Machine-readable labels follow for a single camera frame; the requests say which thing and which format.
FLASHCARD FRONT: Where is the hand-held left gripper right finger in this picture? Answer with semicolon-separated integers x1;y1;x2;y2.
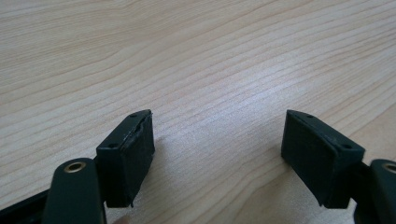
280;109;366;210

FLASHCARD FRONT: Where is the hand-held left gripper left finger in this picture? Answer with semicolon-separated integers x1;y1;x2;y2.
95;109;156;209

